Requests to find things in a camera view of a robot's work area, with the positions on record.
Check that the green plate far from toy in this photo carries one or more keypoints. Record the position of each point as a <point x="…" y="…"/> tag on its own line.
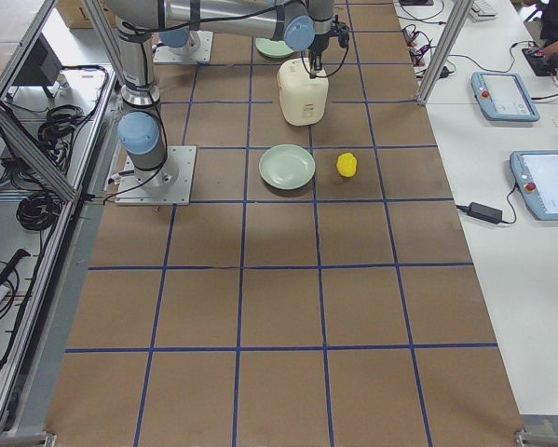
<point x="273" y="49"/>

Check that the blue teach pendant far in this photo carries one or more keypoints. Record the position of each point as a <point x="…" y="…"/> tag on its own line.
<point x="503" y="97"/>

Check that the blue teach pendant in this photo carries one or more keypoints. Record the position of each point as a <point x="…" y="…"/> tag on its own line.
<point x="536" y="174"/>
<point x="503" y="97"/>

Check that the green plate near yellow toy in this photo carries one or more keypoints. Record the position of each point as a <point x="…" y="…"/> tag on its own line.
<point x="287" y="166"/>

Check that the robot arm near yellow toy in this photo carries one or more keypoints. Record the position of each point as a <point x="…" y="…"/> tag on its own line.
<point x="301" y="25"/>

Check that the second white robot base plate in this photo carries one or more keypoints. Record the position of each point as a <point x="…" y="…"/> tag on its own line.
<point x="183" y="47"/>

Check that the yellow toy pepper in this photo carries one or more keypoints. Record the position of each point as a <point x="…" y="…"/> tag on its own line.
<point x="347" y="165"/>

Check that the aluminium frame post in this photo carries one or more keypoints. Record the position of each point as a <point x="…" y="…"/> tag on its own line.
<point x="450" y="33"/>

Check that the white rice cooker orange handle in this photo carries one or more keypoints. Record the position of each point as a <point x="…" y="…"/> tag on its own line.
<point x="302" y="98"/>

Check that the black gripper pressing arm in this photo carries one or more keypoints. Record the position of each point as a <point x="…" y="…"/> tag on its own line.
<point x="317" y="45"/>

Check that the blue teach pendant near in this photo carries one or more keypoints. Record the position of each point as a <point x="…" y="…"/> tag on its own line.
<point x="536" y="174"/>

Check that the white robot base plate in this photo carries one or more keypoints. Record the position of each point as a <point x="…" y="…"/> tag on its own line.
<point x="170" y="185"/>

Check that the black power adapter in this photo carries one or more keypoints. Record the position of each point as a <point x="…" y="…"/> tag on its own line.
<point x="485" y="213"/>

